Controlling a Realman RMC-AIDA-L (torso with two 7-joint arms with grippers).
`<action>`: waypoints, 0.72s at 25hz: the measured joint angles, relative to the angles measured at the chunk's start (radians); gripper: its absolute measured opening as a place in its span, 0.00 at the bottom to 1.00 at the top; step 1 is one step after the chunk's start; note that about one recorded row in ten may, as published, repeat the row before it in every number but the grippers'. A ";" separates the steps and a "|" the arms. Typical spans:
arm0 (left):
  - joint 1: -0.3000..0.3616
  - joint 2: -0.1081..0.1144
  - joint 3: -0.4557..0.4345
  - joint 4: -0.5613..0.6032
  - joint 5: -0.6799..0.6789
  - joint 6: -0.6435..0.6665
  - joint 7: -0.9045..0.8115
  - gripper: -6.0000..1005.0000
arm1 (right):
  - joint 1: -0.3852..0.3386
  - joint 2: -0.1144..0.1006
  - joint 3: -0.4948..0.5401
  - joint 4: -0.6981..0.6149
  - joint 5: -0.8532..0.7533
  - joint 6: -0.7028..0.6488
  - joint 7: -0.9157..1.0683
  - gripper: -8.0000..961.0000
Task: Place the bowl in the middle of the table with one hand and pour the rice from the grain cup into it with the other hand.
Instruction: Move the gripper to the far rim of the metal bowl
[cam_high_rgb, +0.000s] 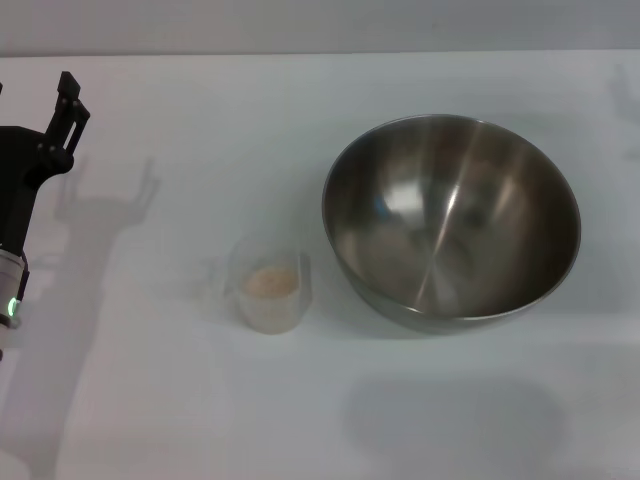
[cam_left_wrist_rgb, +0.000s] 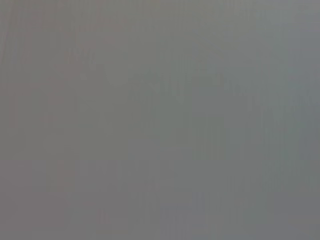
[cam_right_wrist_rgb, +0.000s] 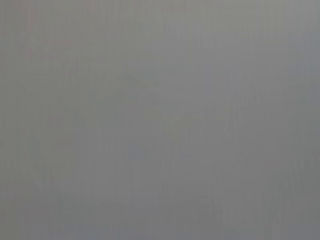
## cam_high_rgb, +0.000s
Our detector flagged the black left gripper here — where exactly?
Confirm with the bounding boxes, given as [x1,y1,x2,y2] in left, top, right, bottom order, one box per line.
[0,71,91,256]

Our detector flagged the white rice grains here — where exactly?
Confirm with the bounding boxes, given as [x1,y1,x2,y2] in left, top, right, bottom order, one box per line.
[239,266,304,335]

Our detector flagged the clear plastic measuring cup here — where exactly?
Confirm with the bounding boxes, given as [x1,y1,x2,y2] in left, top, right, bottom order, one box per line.
[199,239,314,336]

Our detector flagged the stainless steel mixing bowl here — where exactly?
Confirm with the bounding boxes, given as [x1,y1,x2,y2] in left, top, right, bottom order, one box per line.
[321,114,583,335]

